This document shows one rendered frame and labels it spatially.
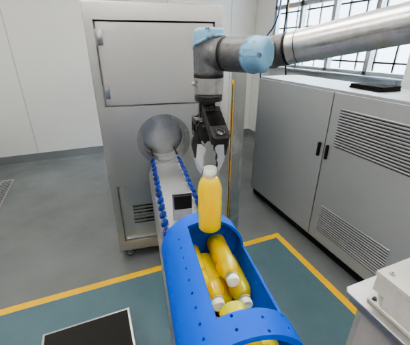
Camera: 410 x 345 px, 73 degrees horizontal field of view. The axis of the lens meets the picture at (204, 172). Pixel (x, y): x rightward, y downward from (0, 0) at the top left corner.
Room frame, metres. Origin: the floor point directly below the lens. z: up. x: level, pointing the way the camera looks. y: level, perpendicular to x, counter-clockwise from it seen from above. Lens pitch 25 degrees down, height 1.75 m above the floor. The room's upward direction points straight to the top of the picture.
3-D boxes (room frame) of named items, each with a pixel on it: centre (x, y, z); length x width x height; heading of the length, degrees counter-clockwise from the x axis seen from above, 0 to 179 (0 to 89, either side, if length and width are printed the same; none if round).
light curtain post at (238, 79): (1.44, -0.17, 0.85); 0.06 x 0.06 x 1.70; 14
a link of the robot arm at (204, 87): (0.73, -0.01, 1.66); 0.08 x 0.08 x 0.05
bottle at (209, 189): (0.71, -0.02, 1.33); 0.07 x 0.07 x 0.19
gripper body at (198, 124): (0.73, -0.01, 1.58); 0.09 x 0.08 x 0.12; 14
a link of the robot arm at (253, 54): (0.68, -0.10, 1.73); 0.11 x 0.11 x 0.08; 53
